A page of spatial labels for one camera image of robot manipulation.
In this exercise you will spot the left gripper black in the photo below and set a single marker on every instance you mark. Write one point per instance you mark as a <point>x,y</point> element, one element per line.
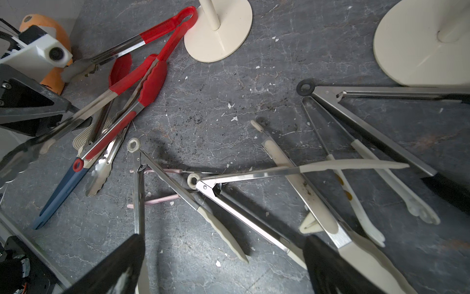
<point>27,107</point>

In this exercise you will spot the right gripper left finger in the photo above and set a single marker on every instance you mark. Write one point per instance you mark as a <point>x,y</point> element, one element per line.
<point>118,273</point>

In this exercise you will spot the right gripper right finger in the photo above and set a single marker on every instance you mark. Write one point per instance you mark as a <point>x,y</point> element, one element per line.
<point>331,274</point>

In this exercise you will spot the blue handle cream tongs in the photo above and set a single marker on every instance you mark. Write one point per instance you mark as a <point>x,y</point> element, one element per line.
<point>100,166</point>

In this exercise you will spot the red handle steel tongs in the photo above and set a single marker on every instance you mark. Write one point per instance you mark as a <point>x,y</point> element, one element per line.
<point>18,160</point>
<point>186,18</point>

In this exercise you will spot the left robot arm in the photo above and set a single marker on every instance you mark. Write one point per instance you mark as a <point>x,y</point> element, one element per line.
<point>25,268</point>

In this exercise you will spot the pink tip small tongs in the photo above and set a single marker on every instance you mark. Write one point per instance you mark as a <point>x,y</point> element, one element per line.
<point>159,194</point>

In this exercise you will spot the cream tongs yellow dots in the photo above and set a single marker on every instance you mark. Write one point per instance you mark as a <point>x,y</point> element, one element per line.
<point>356,184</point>

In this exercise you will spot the red silicone tip tongs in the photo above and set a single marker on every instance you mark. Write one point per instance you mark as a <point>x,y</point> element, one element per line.
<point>149,91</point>

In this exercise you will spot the left cream utensil stand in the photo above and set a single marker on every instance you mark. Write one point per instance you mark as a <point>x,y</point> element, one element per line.
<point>221,28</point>

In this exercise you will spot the cream utensil stand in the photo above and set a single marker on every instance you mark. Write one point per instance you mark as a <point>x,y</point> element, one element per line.
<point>221,28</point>
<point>425,43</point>

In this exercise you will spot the right cream utensil stand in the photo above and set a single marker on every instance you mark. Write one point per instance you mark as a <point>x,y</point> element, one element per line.
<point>425,43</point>

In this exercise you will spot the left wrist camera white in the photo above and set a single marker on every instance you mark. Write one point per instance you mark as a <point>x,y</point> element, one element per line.
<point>38,54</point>

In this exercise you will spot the wide cream handle tongs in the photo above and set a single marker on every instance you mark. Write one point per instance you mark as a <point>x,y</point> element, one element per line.
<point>355,265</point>

